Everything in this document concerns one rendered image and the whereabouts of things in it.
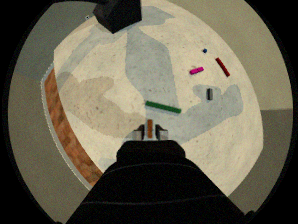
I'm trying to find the green rod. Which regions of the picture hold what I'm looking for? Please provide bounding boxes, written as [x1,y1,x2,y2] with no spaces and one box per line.
[146,101,181,114]

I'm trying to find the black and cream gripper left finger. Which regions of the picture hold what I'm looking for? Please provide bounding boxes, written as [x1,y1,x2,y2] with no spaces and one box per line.
[133,124,144,141]

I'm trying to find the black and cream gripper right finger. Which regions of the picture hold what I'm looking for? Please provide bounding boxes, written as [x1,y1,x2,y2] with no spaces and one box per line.
[155,124,168,140]

